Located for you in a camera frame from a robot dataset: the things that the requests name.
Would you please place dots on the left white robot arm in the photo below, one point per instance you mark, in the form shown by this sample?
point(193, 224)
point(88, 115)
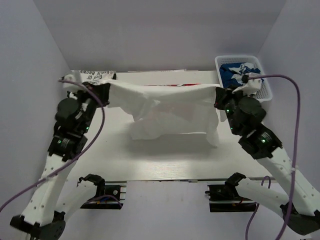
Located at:
point(44, 218)

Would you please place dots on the white plastic basket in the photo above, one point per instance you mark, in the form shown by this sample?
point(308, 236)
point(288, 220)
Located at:
point(265, 93)

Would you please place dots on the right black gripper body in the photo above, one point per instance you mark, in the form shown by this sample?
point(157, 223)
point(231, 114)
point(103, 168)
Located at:
point(220, 97)

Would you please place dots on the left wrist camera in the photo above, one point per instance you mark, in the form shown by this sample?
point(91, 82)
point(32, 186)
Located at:
point(70, 83)

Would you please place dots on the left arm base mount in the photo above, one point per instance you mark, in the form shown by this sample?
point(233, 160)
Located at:
point(112, 197)

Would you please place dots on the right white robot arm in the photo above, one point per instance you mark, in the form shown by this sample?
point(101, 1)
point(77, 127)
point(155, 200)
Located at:
point(299, 207)

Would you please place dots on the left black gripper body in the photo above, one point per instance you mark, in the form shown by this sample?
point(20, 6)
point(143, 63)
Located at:
point(100, 90)

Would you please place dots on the folded white Charlie Brown shirt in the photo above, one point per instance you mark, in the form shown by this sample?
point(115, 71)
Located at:
point(97, 77)

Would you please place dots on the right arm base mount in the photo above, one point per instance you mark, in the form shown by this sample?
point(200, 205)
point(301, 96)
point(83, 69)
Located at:
point(222, 202)

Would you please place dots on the white Coca-Cola t-shirt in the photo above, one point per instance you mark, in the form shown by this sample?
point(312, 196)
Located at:
point(169, 109)

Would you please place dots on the blue and white t-shirt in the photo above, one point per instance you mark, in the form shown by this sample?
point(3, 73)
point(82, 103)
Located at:
point(231, 73)

